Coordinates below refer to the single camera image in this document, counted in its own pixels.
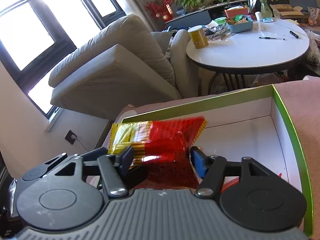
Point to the blue plastic basket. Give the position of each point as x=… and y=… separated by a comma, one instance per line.
x=240, y=27

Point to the open cardboard box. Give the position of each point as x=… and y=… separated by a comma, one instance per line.
x=285, y=13

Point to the sheer white curtain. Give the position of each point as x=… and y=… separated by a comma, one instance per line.
x=132, y=2

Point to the teal small packet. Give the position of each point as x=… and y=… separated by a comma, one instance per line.
x=267, y=19

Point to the black marker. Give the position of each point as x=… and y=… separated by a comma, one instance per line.
x=294, y=34

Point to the large red snack packet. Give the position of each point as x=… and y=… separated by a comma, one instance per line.
x=170, y=177

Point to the yellow can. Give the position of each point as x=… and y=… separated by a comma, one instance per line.
x=198, y=38

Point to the red plastic basket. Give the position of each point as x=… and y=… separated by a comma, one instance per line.
x=235, y=12

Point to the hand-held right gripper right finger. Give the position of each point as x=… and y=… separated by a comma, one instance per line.
x=198, y=162

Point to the grey cushion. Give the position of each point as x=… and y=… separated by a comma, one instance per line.
x=162, y=43

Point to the beige armchair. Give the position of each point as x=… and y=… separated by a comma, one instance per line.
x=112, y=75

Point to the glass vase with grass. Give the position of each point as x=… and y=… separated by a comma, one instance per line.
x=265, y=10

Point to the green plastic bowl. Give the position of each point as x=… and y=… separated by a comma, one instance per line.
x=220, y=21

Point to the round white coffee table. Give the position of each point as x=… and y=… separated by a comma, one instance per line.
x=250, y=52

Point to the pile of dark wrappers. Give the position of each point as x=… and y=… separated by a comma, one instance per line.
x=217, y=33

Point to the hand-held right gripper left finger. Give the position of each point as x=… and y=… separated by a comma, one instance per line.
x=127, y=156

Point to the large black framed window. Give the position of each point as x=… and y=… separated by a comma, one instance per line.
x=25, y=30

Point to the yellow red striped snack packet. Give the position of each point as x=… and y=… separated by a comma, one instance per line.
x=160, y=135

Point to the small white cup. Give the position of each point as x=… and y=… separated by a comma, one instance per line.
x=259, y=16

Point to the red berry branch decoration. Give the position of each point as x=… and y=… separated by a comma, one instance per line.
x=160, y=5

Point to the grey television cabinet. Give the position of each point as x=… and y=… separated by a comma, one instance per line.
x=195, y=17

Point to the green cardboard box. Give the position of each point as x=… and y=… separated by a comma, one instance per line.
x=250, y=135

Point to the plastic bag of fruit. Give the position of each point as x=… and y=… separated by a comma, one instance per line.
x=314, y=17

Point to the clear plastic bag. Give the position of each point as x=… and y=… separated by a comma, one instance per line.
x=313, y=52

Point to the black pen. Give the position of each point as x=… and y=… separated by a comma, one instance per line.
x=272, y=38

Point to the black wall socket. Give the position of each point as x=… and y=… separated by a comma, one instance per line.
x=71, y=137

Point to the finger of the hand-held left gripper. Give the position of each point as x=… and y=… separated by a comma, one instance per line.
x=95, y=153

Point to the narrow black framed window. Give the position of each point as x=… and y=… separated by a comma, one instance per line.
x=100, y=0

